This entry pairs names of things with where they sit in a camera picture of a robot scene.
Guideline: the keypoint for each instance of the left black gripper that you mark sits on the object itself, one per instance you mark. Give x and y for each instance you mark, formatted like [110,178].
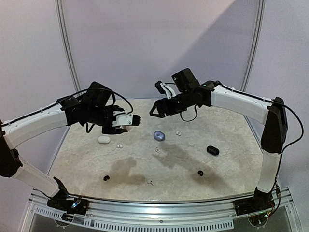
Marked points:
[118,130]

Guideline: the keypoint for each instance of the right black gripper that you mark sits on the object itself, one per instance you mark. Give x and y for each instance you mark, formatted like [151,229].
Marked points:
[164,106]

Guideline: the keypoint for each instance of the white oblong charging case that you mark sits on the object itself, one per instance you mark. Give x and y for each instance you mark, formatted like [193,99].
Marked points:
[104,140]

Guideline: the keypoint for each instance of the blue earbud charging case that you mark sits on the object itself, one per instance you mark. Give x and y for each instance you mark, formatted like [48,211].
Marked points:
[159,136]

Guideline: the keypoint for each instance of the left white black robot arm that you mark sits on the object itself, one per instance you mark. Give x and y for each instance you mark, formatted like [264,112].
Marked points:
[94,106]

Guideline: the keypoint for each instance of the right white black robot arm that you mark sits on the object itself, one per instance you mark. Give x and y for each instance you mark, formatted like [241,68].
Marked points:
[268,112]

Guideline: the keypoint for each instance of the black earbud charging case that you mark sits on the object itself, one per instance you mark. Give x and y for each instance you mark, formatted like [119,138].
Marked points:
[212,150]

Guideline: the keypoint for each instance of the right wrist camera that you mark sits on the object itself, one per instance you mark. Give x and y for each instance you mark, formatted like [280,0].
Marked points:
[165,88]

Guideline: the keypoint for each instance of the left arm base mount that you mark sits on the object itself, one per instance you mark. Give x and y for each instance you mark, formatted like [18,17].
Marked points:
[71,205]

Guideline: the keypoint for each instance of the aluminium front rail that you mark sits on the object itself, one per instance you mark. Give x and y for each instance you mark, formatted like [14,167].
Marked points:
[216,215]

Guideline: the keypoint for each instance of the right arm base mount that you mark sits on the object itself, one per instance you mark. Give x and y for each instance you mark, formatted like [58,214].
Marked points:
[259,202]

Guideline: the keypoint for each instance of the left aluminium corner post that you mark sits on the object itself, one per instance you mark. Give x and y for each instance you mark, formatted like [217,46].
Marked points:
[66,44]

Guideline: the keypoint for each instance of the aluminium corner post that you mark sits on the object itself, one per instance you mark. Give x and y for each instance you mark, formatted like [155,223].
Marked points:
[254,43]
[66,44]

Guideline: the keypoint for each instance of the right aluminium corner post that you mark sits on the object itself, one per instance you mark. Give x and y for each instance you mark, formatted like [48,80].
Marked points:
[254,43]

